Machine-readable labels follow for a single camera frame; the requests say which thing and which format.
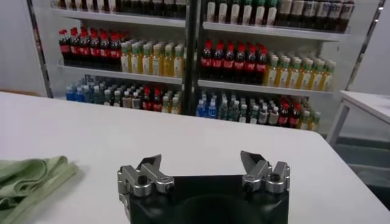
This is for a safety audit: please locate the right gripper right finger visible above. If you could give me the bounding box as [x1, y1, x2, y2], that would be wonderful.
[239, 150, 291, 195]

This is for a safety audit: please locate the beige label dark drink bottle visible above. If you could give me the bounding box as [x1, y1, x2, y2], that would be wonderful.
[278, 0, 292, 27]
[291, 0, 304, 28]

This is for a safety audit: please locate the blue water bottle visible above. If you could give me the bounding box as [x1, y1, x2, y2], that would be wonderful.
[207, 100, 218, 119]
[196, 99, 207, 118]
[75, 87, 86, 103]
[65, 86, 77, 101]

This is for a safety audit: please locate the light green t-shirt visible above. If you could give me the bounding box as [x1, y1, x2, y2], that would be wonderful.
[0, 155, 79, 224]

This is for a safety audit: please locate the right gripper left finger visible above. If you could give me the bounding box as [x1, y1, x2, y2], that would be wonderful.
[117, 153, 176, 198]

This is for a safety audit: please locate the white display cabinet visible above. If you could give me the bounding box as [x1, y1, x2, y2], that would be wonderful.
[50, 0, 196, 116]
[194, 0, 351, 132]

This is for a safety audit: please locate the white side table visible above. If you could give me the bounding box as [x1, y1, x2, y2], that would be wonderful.
[325, 90, 390, 147]

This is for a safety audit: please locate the blue label dark drink bottle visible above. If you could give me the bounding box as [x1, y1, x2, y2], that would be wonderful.
[303, 0, 316, 29]
[151, 0, 164, 17]
[174, 0, 186, 19]
[117, 0, 129, 15]
[140, 0, 152, 16]
[339, 0, 356, 33]
[163, 0, 175, 18]
[327, 0, 342, 32]
[128, 0, 141, 15]
[315, 0, 329, 30]

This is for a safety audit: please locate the red cap cola bottle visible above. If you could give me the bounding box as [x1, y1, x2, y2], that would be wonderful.
[288, 104, 301, 128]
[234, 44, 246, 83]
[69, 27, 80, 66]
[212, 41, 225, 82]
[79, 29, 91, 67]
[255, 47, 268, 85]
[89, 30, 101, 68]
[142, 86, 153, 111]
[109, 33, 122, 71]
[58, 29, 71, 65]
[200, 40, 214, 80]
[224, 43, 235, 82]
[245, 45, 257, 84]
[99, 32, 111, 69]
[152, 88, 163, 112]
[278, 102, 289, 127]

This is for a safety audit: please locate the glass cabinet door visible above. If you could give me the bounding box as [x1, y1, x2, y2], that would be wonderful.
[346, 0, 387, 91]
[26, 0, 55, 99]

